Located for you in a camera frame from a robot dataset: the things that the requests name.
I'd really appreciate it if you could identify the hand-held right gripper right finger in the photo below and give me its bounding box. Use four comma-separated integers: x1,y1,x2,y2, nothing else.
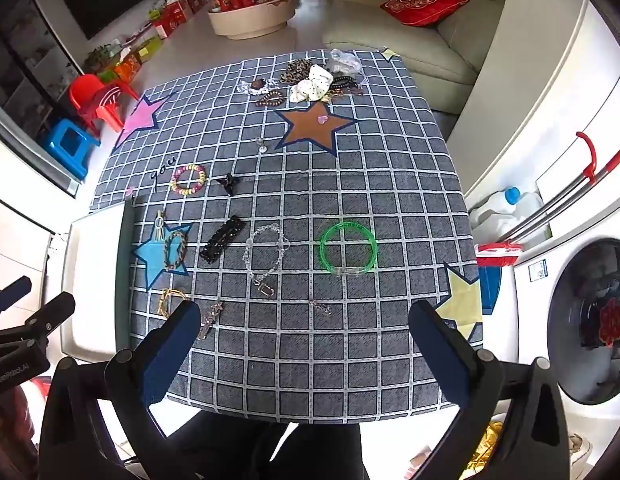
408,300,571,480

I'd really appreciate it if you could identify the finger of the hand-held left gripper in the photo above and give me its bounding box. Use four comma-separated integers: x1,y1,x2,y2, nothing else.
0,276,33,317
0,291,76,346

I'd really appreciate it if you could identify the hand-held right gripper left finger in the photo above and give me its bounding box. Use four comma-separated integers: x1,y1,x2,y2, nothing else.
38,301,203,480

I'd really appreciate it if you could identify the dark gold braided bracelet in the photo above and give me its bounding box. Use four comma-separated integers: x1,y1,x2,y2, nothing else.
163,230,187,268

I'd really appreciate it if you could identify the clear bead bracelet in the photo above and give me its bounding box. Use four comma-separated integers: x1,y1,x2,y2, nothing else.
242,225,291,301

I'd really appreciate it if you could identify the green bangle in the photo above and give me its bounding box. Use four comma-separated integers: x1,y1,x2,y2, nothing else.
318,221,379,277

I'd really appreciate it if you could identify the person's left forearm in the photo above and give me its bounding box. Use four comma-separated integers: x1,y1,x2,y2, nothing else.
0,395,41,480

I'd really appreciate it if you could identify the blue bin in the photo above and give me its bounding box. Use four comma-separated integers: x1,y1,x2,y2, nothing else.
477,264,503,316

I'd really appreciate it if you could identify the black sequin hair clip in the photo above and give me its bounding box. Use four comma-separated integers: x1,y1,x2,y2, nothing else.
200,215,246,264

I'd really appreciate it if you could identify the white washing machine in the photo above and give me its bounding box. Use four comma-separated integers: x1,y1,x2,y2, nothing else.
510,195,620,421

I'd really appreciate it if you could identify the white detergent jug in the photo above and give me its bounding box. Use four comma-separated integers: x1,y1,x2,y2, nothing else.
467,187,546,241

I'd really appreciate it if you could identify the blue plastic stool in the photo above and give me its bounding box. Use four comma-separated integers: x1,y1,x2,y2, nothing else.
42,119,102,181

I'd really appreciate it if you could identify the beige shoe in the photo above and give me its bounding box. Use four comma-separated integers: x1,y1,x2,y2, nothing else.
567,435,593,466

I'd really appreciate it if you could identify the grey checked star tablecloth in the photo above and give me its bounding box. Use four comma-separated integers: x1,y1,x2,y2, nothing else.
88,50,486,426

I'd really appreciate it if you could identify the red plastic chair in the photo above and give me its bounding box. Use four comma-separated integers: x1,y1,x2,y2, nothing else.
67,74,141,138

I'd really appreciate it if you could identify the dark glass cabinet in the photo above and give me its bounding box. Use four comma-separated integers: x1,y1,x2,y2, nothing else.
0,0,86,181

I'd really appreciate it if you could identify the white polka dot scrunchie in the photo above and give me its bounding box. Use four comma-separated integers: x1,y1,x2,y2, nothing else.
289,65,333,104

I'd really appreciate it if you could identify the clear plastic bag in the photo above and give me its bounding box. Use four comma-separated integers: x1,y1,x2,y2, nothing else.
327,49,363,75

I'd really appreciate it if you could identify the leopard print scrunchie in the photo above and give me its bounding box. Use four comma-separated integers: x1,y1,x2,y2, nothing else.
280,59,313,86

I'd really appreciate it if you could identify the beige sofa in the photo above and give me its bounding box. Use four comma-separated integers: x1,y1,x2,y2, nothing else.
322,0,516,116

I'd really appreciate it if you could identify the row of colourful gift boxes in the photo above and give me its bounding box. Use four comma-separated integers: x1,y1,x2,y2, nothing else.
85,0,208,86

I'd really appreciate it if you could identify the cream round coffee table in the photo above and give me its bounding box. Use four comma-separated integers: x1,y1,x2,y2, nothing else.
206,0,302,41

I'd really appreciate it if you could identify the red cushion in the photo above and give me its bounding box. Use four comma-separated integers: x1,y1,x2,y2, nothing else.
380,0,470,28

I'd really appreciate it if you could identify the colourful bead bracelet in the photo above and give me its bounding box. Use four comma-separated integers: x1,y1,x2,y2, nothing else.
169,163,207,197

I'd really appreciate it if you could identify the red handled metal mop pole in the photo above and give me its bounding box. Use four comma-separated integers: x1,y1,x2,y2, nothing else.
500,132,620,246

